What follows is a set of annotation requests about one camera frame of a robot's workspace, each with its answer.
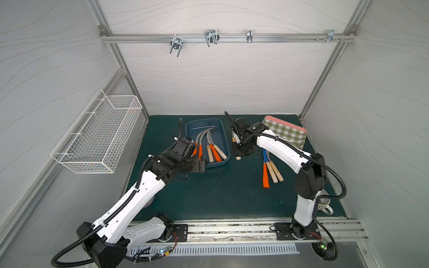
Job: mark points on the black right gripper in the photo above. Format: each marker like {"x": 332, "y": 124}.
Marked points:
{"x": 242, "y": 147}

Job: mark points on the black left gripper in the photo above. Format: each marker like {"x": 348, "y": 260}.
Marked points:
{"x": 201, "y": 164}

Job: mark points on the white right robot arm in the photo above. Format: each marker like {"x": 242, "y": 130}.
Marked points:
{"x": 310, "y": 179}

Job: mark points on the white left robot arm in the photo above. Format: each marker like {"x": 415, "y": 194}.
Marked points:
{"x": 155, "y": 173}

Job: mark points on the blue plastic storage box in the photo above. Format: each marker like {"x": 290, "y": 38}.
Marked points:
{"x": 193, "y": 128}

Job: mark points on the pink tray with checkered cloth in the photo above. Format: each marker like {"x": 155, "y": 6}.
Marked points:
{"x": 292, "y": 133}

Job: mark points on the white vent strip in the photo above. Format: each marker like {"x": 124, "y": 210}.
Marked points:
{"x": 262, "y": 249}

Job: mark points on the metal clamp hook middle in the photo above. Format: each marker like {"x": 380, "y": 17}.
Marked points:
{"x": 211, "y": 37}

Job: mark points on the metal clamp hook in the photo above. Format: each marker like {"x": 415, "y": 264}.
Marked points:
{"x": 330, "y": 37}
{"x": 176, "y": 44}
{"x": 211, "y": 37}

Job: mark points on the grey ribbed mug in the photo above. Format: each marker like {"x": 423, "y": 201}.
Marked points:
{"x": 324, "y": 206}

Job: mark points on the metal clamp hook left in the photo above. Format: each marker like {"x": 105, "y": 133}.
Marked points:
{"x": 176, "y": 44}

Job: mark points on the metal clamp hook right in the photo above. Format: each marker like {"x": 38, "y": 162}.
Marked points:
{"x": 330, "y": 37}

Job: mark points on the metal ring hook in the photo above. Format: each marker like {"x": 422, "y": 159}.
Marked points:
{"x": 249, "y": 36}

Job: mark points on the white wire basket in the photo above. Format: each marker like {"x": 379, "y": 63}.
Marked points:
{"x": 95, "y": 142}

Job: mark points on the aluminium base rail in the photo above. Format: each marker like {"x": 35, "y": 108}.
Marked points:
{"x": 259, "y": 230}

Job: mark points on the aluminium crossbar rail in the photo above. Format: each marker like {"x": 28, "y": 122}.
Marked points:
{"x": 227, "y": 38}

